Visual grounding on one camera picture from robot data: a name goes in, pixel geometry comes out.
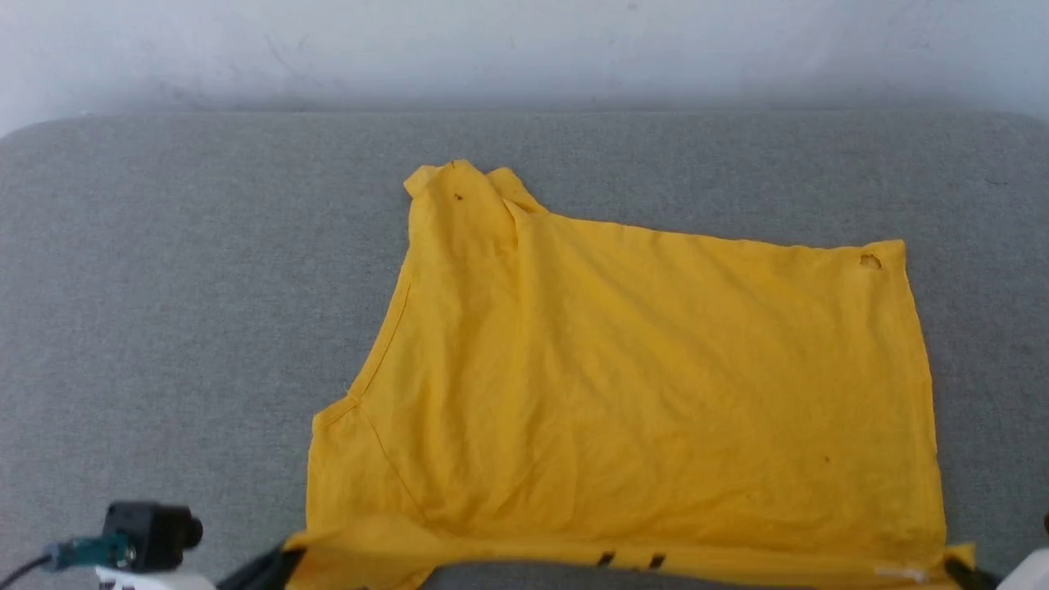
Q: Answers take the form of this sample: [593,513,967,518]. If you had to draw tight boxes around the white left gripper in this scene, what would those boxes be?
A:
[97,547,306,590]

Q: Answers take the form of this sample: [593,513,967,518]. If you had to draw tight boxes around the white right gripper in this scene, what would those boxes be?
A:
[942,547,1049,590]

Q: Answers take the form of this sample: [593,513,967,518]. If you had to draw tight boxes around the yellow t-shirt garment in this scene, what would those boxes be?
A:
[283,158,978,590]

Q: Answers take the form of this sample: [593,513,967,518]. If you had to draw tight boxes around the teal camera cable connector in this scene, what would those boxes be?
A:
[45,533,137,573]

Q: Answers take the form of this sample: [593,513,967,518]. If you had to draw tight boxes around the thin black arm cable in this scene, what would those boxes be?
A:
[0,553,52,586]

